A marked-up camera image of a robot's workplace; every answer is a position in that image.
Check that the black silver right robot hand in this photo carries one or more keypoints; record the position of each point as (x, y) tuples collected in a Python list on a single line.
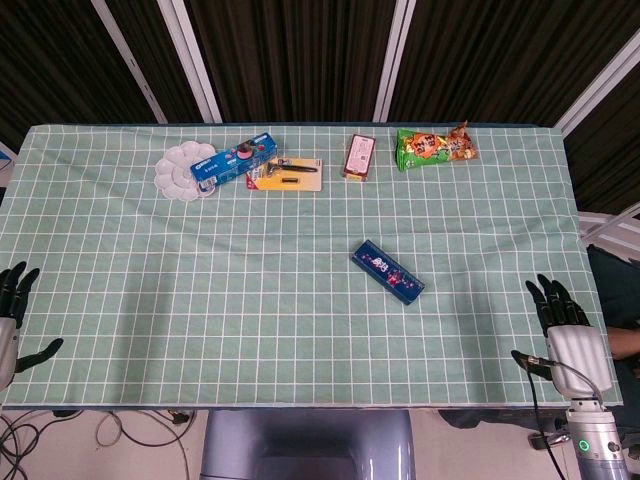
[(575, 352)]

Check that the person's bare forearm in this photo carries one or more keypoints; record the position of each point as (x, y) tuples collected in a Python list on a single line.
[(625, 345)]

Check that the person in dark shirt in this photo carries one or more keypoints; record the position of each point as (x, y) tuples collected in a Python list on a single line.
[(617, 285)]

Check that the blue Oreo cookie box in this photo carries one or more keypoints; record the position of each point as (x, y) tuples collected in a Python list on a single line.
[(225, 162)]

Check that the green checkered tablecloth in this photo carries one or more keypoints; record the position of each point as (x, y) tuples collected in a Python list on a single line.
[(250, 300)]

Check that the chrome caster wheel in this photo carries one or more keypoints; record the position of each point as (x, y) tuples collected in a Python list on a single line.
[(547, 441)]

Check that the small brown red box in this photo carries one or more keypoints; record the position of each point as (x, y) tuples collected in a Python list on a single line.
[(359, 155)]

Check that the white blue board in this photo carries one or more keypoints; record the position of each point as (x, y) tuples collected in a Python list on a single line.
[(6, 162)]

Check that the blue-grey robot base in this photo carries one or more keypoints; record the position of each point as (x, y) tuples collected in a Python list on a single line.
[(310, 440)]

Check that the green orange snack bag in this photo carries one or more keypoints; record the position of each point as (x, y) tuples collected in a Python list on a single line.
[(430, 147)]

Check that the black power plug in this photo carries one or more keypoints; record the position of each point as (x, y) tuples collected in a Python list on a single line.
[(179, 417)]

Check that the wide double white post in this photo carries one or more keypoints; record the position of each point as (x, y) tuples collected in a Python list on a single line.
[(192, 62)]

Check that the white metal rack frame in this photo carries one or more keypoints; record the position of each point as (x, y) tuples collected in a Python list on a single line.
[(605, 225)]

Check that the white flower paint palette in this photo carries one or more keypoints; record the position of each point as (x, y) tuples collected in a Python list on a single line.
[(172, 170)]

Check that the white corner partition post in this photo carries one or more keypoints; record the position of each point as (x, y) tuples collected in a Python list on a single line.
[(600, 82)]

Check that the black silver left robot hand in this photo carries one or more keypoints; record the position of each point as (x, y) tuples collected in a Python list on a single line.
[(7, 345)]

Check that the razor on yellow card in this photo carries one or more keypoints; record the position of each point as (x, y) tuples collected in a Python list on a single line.
[(300, 182)]

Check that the black pleated curtain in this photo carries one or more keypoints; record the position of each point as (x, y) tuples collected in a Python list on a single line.
[(300, 55)]

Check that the blue folding glasses case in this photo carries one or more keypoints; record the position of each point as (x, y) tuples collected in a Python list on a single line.
[(387, 272)]

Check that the thin white partition post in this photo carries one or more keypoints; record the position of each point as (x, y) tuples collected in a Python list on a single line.
[(130, 62)]

